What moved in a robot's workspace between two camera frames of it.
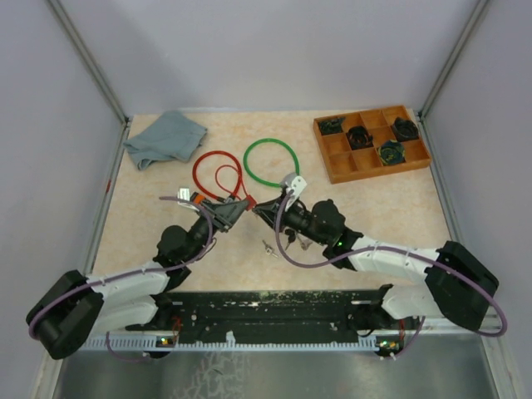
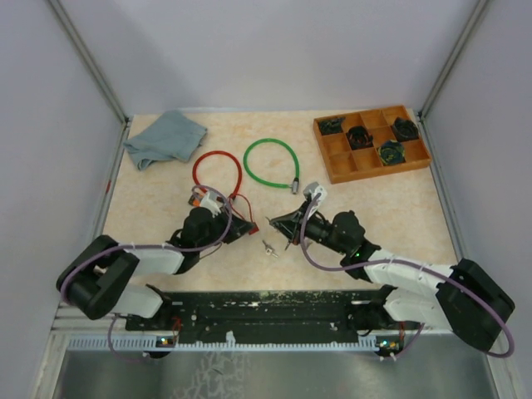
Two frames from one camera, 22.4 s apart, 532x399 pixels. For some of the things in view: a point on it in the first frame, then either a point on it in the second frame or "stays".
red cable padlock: (249, 201) → (253, 227)
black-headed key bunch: (293, 235) stays
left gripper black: (225, 214) → (237, 229)
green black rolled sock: (331, 126) stays
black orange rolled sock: (359, 137) stays
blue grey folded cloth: (174, 135) stays
